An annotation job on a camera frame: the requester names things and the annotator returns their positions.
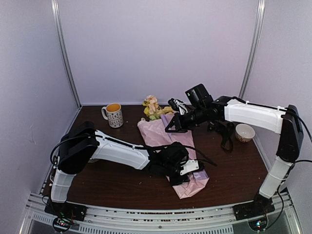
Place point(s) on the small white floral cup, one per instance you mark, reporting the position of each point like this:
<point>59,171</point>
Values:
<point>244,133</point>

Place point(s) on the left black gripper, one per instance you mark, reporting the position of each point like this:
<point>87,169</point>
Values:
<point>174,182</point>

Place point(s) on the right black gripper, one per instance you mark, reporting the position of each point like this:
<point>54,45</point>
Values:
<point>176,120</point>

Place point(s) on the peach fake flower stem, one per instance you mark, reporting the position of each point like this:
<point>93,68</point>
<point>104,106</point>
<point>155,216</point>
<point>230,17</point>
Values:
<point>151,105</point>

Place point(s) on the purple wrapping paper sheet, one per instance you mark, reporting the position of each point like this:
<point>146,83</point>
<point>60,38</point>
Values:
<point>153,134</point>

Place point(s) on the left aluminium corner post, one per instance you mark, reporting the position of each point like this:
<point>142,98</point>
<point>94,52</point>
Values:
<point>64,54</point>

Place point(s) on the white scalloped bowl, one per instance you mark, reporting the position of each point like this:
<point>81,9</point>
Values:
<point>93,160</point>

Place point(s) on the aluminium front rail frame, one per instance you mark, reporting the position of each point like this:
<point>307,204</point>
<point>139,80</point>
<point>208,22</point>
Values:
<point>211,220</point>

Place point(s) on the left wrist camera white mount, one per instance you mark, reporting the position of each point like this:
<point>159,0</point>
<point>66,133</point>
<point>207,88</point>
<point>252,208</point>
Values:
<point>189,167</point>

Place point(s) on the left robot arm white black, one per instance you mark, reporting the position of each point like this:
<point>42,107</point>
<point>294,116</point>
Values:
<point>84,143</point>

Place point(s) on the black ribbon gold lettering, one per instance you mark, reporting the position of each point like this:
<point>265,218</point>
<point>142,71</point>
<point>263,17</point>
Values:
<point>225,131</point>

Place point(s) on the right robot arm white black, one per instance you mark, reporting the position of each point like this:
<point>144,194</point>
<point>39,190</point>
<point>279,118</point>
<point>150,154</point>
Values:
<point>282,121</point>

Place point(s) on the right aluminium corner post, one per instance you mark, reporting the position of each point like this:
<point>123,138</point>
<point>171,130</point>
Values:
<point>259,19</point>

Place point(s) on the aluminium corner post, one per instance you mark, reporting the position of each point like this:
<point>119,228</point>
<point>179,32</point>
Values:
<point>259,19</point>
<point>64,54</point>

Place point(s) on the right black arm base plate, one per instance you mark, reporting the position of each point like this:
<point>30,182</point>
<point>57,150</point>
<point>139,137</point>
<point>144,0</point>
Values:
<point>250,210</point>

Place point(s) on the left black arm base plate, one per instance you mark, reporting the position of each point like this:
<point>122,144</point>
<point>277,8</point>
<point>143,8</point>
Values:
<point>67,210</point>

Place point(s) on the white floral mug yellow inside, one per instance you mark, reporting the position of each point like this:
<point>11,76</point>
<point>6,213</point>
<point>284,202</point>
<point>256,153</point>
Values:
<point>113,114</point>

